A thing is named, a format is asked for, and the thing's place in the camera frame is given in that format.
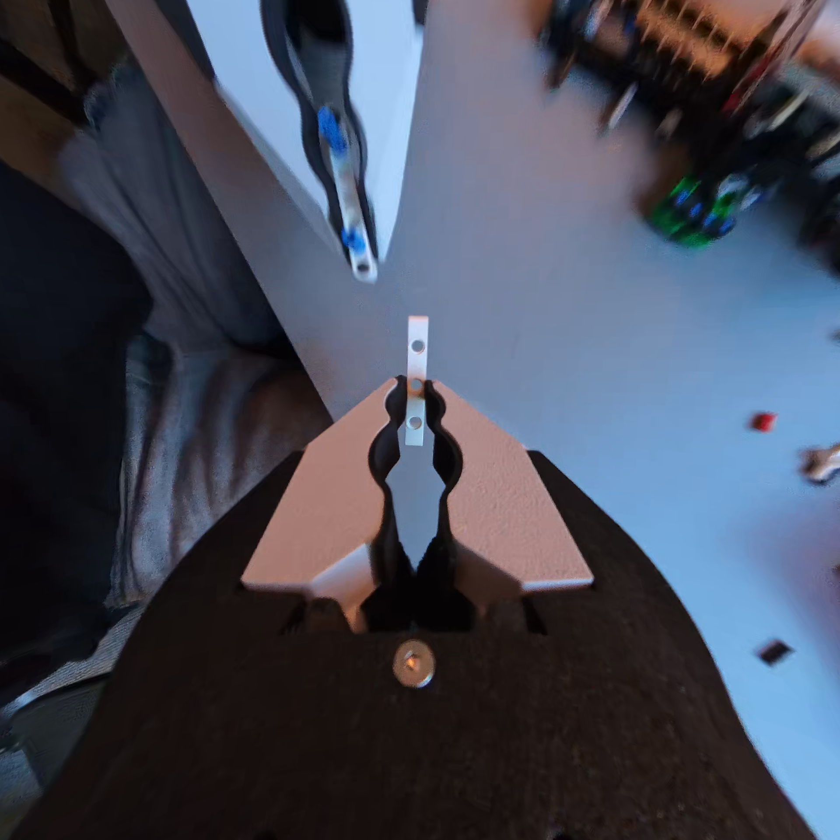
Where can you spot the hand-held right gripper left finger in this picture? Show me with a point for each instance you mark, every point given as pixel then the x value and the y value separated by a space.
pixel 321 499

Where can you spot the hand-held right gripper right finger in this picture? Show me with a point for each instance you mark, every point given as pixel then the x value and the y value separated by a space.
pixel 512 512

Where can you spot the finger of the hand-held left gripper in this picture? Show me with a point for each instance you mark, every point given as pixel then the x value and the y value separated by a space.
pixel 394 79
pixel 243 52

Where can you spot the white lego beam with blue pins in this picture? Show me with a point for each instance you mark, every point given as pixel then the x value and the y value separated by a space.
pixel 346 190

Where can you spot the small red lego piece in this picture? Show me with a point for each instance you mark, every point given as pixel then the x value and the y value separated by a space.
pixel 764 421

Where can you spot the black lego chassis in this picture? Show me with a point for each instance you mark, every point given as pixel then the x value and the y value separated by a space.
pixel 689 46

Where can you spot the small black lego piece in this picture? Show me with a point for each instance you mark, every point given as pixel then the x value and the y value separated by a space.
pixel 774 652

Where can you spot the small grey lego piece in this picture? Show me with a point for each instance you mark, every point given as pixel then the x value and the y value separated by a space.
pixel 820 463

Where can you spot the dark cloth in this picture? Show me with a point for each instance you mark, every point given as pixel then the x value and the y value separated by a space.
pixel 59 394

